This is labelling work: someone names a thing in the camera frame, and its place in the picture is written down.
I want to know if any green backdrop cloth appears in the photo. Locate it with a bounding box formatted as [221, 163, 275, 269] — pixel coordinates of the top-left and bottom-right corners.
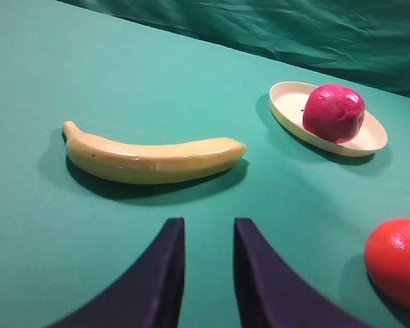
[75, 1, 410, 97]

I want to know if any yellow oval plate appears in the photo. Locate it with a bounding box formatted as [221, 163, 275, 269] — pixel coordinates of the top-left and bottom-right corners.
[269, 81, 388, 157]

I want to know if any yellow banana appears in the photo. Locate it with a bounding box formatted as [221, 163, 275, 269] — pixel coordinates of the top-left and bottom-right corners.
[62, 121, 247, 185]

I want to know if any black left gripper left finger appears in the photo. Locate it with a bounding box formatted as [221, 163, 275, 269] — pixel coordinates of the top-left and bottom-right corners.
[51, 218, 185, 327]

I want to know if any red apple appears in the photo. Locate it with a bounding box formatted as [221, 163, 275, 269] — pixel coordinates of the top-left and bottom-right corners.
[303, 84, 366, 144]

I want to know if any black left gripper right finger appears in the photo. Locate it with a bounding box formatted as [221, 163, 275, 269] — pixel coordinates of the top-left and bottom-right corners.
[234, 218, 368, 328]

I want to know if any orange fruit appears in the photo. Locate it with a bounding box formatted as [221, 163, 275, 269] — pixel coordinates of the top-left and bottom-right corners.
[364, 218, 410, 309]

